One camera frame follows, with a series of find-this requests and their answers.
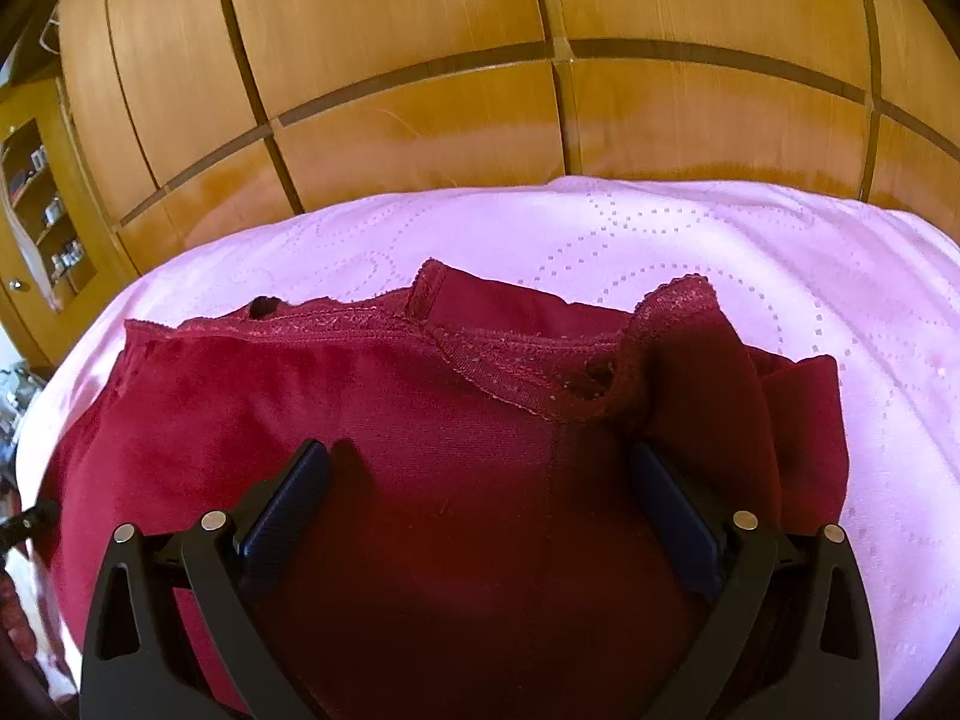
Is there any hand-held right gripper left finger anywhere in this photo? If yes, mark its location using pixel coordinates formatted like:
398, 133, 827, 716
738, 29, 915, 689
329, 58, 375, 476
79, 438, 332, 720

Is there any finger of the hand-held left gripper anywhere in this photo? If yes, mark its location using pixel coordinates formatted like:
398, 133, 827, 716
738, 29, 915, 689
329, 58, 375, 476
0, 499, 62, 550

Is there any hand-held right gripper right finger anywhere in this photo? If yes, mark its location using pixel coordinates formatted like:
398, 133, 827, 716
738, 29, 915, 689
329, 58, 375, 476
628, 439, 880, 720

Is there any dark red long-sleeved shirt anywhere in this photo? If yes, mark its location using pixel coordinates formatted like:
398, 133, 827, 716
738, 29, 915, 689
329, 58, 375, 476
34, 258, 852, 720

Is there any wooden shelf cabinet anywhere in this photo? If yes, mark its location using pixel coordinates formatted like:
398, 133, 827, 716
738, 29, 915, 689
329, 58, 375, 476
0, 79, 142, 370

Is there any pink bed sheet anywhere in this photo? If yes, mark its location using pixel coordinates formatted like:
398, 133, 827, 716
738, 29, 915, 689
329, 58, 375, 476
15, 175, 960, 720

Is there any row of small bottles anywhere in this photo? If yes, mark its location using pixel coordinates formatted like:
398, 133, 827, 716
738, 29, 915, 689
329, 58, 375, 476
26, 144, 85, 277

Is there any wooden panelled headboard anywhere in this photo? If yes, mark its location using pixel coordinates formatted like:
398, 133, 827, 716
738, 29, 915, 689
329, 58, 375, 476
56, 0, 960, 280

